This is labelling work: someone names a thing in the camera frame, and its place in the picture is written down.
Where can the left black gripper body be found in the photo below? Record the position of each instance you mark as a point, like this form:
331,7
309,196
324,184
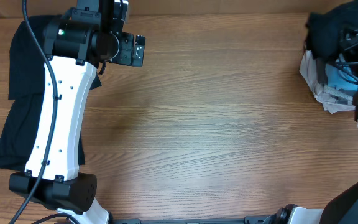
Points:
124,55

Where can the black t-shirt with logo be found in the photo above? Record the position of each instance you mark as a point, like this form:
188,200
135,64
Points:
323,29

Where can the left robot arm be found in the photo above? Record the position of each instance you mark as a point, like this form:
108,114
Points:
75,49

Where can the light blue printed t-shirt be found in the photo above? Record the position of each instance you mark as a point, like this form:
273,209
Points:
340,80

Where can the beige garment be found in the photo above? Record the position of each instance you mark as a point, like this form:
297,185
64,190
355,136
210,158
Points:
313,71

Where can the black folded garment pile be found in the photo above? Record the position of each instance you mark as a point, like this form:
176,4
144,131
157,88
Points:
26,90

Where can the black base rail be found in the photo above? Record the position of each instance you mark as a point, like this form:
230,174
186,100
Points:
194,221

